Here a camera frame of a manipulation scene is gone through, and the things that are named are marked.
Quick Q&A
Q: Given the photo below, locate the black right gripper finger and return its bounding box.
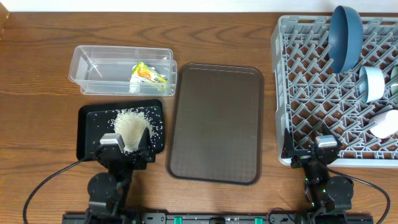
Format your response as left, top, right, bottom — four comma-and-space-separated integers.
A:
282, 128, 294, 152
322, 123, 333, 136

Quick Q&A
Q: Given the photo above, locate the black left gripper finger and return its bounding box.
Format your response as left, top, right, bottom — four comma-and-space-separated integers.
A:
138, 128, 152, 153
88, 140, 101, 156

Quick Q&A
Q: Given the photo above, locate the white rice pile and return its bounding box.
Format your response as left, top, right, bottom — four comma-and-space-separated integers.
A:
93, 105, 164, 154

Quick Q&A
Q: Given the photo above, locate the small pink bowl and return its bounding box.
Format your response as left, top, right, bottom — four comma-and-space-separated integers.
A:
369, 110, 398, 139

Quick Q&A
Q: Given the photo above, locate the white tissue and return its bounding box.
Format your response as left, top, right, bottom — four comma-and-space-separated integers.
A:
129, 76, 142, 94

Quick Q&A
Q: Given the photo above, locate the light blue bowl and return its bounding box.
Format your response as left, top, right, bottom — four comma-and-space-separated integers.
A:
359, 66, 385, 103

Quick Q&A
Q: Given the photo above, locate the yellow green snack wrapper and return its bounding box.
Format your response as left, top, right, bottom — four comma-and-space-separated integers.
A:
131, 62, 167, 91

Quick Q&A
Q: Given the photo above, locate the mint green bowl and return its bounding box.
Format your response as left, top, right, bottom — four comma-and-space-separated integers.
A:
391, 67, 398, 95

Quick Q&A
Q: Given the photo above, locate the dark blue plate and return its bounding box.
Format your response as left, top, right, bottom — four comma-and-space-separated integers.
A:
328, 6, 363, 73

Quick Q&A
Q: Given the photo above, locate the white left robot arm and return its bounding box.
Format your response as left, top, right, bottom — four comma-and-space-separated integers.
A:
84, 128, 155, 223

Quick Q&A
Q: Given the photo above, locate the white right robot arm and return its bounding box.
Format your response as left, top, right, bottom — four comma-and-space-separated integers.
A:
281, 124, 354, 223

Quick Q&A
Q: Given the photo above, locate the grey dishwasher rack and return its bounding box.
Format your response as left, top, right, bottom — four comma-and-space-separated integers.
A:
271, 16, 397, 168

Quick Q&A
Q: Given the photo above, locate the black plastic tray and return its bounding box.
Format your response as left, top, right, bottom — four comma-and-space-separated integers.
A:
76, 99, 165, 161

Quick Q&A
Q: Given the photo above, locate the brown plastic tray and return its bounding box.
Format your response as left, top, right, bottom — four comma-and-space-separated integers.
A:
166, 63, 264, 185

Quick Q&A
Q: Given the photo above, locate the clear plastic bin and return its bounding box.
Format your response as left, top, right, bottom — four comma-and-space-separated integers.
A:
69, 45, 177, 96

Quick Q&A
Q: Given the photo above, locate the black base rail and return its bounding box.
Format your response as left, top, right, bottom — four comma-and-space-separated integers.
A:
61, 211, 374, 224

